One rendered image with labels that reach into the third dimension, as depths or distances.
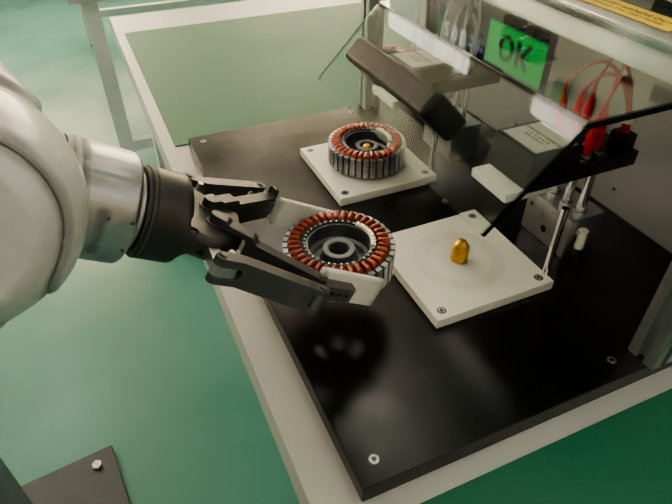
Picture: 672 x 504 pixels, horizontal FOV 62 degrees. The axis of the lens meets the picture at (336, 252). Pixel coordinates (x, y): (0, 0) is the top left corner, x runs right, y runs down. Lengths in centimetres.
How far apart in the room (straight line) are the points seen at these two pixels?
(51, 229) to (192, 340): 144
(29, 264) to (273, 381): 38
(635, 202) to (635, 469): 36
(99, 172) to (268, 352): 27
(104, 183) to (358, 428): 29
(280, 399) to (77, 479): 95
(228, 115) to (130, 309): 90
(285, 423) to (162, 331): 118
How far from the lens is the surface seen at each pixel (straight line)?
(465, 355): 57
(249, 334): 62
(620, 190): 81
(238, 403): 149
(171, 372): 159
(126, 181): 43
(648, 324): 61
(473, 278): 64
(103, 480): 144
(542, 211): 72
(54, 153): 23
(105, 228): 43
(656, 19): 52
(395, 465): 50
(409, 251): 66
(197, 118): 105
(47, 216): 22
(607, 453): 57
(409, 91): 36
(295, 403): 55
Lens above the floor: 120
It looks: 39 degrees down
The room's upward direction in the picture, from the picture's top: straight up
